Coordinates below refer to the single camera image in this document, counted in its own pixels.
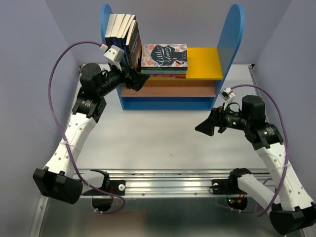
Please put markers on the Three Days to See book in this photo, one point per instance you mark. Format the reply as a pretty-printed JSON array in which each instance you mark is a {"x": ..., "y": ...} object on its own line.
[{"x": 134, "y": 47}]

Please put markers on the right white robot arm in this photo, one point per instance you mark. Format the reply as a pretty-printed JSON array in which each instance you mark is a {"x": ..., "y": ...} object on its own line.
[{"x": 290, "y": 208}]

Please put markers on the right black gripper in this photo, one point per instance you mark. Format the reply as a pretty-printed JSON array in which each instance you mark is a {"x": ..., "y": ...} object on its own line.
[{"x": 208, "y": 126}]

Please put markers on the teal book in stack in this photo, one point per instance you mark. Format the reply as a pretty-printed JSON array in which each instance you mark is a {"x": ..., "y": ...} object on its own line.
[{"x": 177, "y": 72}]

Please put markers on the Little Women floral book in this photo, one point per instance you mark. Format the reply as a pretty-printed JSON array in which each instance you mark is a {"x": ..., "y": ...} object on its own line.
[{"x": 164, "y": 57}]

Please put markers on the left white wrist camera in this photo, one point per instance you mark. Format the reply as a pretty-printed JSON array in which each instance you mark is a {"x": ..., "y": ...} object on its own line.
[{"x": 113, "y": 54}]

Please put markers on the aluminium mounting rail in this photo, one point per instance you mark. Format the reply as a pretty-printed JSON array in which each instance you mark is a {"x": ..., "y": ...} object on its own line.
[{"x": 138, "y": 183}]

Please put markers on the Nineteen Eighty-Four blue book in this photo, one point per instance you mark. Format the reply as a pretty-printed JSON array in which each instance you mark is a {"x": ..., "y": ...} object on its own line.
[{"x": 121, "y": 33}]

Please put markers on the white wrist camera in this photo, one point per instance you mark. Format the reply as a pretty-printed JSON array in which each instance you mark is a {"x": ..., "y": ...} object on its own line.
[
  {"x": 113, "y": 54},
  {"x": 228, "y": 95}
]

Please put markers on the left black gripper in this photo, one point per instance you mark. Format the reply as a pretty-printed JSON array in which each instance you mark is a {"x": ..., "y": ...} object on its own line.
[{"x": 138, "y": 79}]

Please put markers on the red book in stack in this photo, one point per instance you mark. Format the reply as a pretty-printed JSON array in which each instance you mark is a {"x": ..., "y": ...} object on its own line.
[{"x": 168, "y": 76}]

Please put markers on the Animal Farm landscape book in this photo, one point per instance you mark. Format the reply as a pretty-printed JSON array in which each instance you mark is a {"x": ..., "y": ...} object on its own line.
[{"x": 125, "y": 38}]

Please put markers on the Jane Eyre blue book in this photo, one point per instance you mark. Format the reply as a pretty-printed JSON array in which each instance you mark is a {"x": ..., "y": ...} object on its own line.
[{"x": 115, "y": 29}]

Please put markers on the blue wooden bookshelf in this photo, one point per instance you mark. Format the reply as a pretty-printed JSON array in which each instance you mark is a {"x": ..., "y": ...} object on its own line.
[{"x": 206, "y": 72}]

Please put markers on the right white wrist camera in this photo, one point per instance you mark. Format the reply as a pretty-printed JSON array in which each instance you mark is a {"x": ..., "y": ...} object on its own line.
[{"x": 228, "y": 95}]

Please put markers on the A Tale of Two Cities book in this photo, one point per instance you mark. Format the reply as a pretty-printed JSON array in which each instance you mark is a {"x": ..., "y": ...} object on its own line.
[{"x": 109, "y": 28}]

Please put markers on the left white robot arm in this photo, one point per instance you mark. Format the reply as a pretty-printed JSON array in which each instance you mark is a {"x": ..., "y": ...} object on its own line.
[{"x": 71, "y": 140}]

